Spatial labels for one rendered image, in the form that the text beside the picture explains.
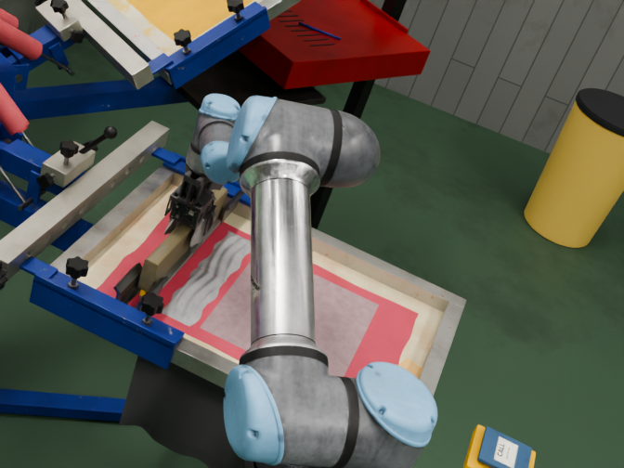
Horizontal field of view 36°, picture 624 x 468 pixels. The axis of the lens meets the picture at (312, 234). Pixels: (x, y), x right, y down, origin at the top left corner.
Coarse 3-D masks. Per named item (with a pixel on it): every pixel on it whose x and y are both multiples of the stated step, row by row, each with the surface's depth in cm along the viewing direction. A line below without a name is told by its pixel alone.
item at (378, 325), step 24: (168, 216) 220; (216, 240) 218; (192, 264) 209; (240, 264) 214; (240, 288) 207; (336, 288) 218; (360, 288) 221; (336, 312) 211; (360, 312) 213; (384, 312) 216; (408, 312) 219; (360, 336) 207; (384, 336) 209; (408, 336) 212
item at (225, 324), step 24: (120, 264) 201; (168, 288) 200; (144, 312) 191; (216, 312) 198; (240, 312) 201; (192, 336) 190; (216, 336) 192; (240, 336) 194; (336, 336) 204; (336, 360) 198; (360, 360) 200; (384, 360) 203
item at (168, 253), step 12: (216, 192) 215; (216, 204) 212; (216, 216) 218; (180, 228) 199; (192, 228) 201; (168, 240) 195; (180, 240) 197; (156, 252) 191; (168, 252) 192; (180, 252) 200; (144, 264) 188; (156, 264) 188; (168, 264) 195; (144, 276) 190; (156, 276) 190; (144, 288) 191
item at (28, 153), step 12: (12, 144) 208; (24, 144) 210; (12, 156) 206; (24, 156) 206; (36, 156) 208; (48, 156) 209; (12, 168) 207; (24, 168) 206; (36, 168) 205; (72, 180) 205
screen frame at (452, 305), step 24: (144, 192) 218; (120, 216) 208; (96, 240) 199; (312, 240) 226; (336, 240) 227; (360, 264) 224; (384, 264) 226; (408, 288) 223; (432, 288) 224; (456, 312) 219; (192, 360) 181; (216, 360) 181; (432, 360) 202; (216, 384) 182; (432, 384) 196
